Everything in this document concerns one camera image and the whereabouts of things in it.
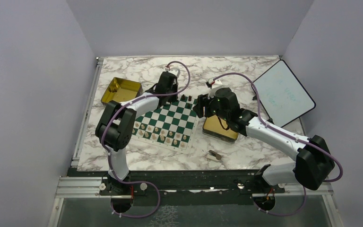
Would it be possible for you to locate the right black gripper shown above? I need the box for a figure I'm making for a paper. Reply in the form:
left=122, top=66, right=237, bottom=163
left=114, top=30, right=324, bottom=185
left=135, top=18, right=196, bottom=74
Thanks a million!
left=192, top=89, right=229, bottom=122

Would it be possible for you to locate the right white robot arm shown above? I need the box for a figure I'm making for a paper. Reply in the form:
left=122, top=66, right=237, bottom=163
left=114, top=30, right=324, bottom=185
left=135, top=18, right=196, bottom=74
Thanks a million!
left=193, top=87, right=335, bottom=192

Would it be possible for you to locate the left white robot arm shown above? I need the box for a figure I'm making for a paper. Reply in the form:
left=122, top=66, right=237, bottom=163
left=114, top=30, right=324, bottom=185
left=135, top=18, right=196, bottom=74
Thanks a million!
left=95, top=71, right=179, bottom=194

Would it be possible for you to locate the gold tin with dark pieces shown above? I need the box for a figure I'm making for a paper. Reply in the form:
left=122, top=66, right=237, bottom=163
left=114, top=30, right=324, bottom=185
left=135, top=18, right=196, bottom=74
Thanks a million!
left=101, top=77, right=143, bottom=105

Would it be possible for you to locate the light wooden chess pieces row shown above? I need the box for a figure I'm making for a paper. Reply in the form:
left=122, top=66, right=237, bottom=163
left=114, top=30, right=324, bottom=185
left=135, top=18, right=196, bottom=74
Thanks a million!
left=132, top=122, right=193, bottom=149

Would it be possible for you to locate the empty gold tin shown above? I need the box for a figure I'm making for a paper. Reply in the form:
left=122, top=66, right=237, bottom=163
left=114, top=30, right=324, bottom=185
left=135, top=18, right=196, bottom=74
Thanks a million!
left=202, top=115, right=238, bottom=143

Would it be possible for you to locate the green and white chessboard mat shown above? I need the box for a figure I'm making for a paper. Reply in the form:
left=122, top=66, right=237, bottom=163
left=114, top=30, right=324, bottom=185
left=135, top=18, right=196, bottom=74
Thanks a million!
left=135, top=96, right=199, bottom=154

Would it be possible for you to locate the small wooden piece on table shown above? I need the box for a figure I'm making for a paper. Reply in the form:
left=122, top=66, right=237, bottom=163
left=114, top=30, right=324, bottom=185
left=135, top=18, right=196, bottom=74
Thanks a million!
left=207, top=150, right=222, bottom=161

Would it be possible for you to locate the white tablet whiteboard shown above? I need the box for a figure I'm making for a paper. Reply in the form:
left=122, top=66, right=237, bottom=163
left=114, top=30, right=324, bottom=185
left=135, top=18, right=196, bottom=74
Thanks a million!
left=253, top=60, right=316, bottom=127

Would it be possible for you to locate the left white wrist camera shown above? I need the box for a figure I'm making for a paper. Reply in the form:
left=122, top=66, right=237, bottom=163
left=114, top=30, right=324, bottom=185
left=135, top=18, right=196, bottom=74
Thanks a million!
left=165, top=67, right=181, bottom=78

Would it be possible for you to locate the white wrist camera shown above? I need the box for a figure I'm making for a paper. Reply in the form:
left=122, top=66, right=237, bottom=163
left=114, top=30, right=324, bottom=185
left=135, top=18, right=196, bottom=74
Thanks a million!
left=206, top=78, right=225, bottom=99
left=165, top=67, right=181, bottom=78

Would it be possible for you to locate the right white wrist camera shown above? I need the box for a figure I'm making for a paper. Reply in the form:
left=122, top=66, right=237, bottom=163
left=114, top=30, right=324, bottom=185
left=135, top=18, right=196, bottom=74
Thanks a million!
left=206, top=78, right=225, bottom=99

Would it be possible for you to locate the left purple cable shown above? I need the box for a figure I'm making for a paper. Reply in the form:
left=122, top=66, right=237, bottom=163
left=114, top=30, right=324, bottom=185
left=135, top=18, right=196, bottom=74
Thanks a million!
left=101, top=61, right=162, bottom=219

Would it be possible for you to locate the purple cable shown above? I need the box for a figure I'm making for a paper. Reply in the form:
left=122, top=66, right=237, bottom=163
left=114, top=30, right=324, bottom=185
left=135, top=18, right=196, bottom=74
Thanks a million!
left=214, top=72, right=344, bottom=218
left=101, top=61, right=162, bottom=219

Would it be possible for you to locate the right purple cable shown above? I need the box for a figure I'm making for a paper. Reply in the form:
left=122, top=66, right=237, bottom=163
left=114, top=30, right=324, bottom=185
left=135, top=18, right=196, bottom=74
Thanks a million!
left=214, top=72, right=344, bottom=218

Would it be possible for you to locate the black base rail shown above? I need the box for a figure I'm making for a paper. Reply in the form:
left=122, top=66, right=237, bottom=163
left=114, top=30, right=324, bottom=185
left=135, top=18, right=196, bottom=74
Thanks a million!
left=68, top=168, right=285, bottom=209

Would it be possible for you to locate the aluminium frame rail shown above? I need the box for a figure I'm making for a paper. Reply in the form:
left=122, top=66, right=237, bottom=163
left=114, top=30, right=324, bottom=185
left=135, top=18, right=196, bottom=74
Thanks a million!
left=48, top=56, right=149, bottom=227

